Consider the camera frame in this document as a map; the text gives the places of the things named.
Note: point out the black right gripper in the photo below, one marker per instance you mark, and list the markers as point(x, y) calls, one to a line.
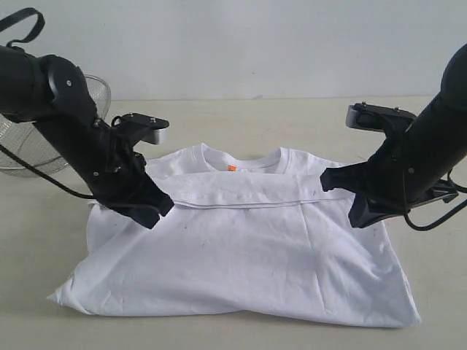
point(405, 176)

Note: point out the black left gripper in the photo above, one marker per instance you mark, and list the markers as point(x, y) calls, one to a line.
point(117, 179)

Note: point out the white t-shirt red print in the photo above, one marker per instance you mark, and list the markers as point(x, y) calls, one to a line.
point(244, 235)

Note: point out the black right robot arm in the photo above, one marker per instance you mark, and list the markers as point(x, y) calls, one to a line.
point(443, 119)

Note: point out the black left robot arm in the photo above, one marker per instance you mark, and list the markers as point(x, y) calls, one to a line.
point(51, 93)

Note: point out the metal mesh basket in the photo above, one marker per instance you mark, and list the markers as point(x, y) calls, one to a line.
point(24, 141)

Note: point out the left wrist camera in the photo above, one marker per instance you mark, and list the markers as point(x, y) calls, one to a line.
point(135, 127)

